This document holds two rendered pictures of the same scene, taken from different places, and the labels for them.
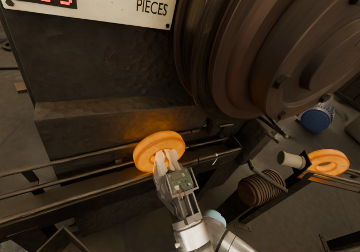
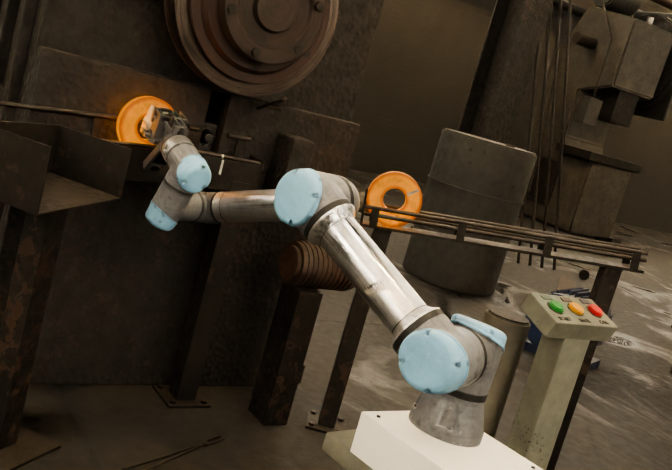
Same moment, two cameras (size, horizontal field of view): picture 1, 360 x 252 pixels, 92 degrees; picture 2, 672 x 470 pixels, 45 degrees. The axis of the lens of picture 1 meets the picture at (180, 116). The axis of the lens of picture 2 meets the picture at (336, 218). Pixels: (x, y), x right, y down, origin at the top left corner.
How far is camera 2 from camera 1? 1.84 m
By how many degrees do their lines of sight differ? 31
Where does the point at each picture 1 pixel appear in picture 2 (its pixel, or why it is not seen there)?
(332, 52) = not seen: outside the picture
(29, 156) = not seen: outside the picture
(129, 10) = not seen: outside the picture
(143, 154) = (130, 110)
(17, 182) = not seen: outside the picture
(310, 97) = (283, 46)
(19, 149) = not seen: outside the picture
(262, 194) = (311, 252)
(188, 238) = (175, 139)
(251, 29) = not seen: outside the picture
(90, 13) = not seen: outside the picture
